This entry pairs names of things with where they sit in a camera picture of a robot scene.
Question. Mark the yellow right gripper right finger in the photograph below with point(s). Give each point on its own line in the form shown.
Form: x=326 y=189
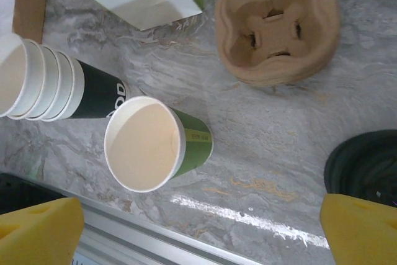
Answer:
x=363 y=234

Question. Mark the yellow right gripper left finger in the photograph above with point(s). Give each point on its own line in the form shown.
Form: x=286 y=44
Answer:
x=37 y=234

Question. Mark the black plastic cup lid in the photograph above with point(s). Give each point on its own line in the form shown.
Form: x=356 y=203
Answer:
x=328 y=165
x=366 y=165

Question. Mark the green paper cup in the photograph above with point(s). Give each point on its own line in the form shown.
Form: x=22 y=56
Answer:
x=145 y=144

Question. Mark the white paper napkin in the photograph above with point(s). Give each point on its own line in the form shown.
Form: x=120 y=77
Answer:
x=7 y=4

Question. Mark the aluminium mounting rail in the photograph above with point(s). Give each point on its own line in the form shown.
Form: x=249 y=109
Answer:
x=155 y=240

